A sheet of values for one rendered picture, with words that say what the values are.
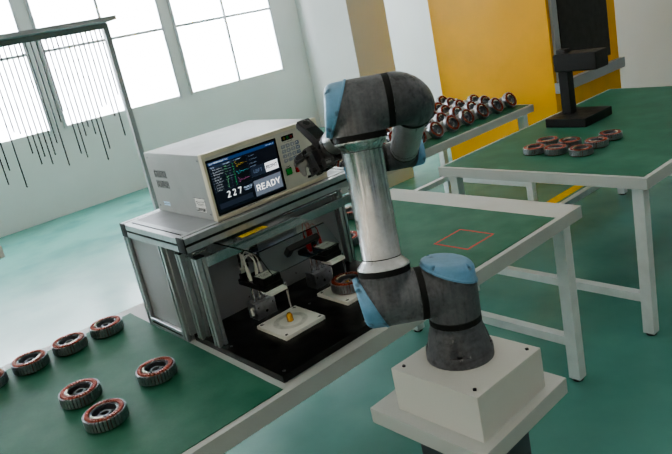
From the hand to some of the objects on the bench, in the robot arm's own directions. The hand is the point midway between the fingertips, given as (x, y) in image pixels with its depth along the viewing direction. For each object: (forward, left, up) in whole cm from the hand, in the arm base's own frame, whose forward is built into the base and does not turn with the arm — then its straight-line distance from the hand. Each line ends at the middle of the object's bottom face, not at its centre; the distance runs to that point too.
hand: (297, 162), depth 206 cm
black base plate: (-6, +6, -47) cm, 48 cm away
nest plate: (-8, +18, -45) cm, 49 cm away
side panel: (+30, +41, -48) cm, 70 cm away
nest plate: (-7, -6, -44) cm, 45 cm away
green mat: (+11, +72, -49) cm, 88 cm away
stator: (-7, -6, -43) cm, 44 cm away
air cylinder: (+6, +19, -45) cm, 49 cm away
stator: (+12, +76, -49) cm, 92 cm away
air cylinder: (+8, -5, -44) cm, 45 cm away
